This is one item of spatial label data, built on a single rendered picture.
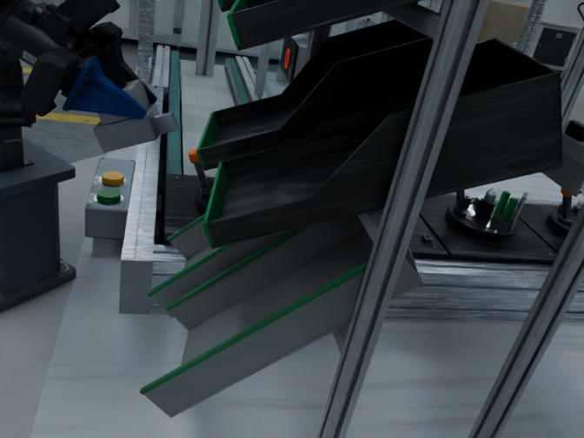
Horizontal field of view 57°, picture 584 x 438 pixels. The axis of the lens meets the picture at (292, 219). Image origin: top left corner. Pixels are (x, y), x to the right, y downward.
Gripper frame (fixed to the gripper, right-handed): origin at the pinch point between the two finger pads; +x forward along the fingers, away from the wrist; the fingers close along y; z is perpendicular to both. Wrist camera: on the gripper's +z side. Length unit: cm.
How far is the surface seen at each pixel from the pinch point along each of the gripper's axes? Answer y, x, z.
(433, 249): 24, 56, -4
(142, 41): 105, -12, -26
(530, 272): 23, 73, 3
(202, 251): 5.6, 18.8, -16.2
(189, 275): -6.2, 16.8, -12.6
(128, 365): -2.3, 18.2, -33.3
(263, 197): -13.9, 16.4, 4.2
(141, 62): 104, -10, -32
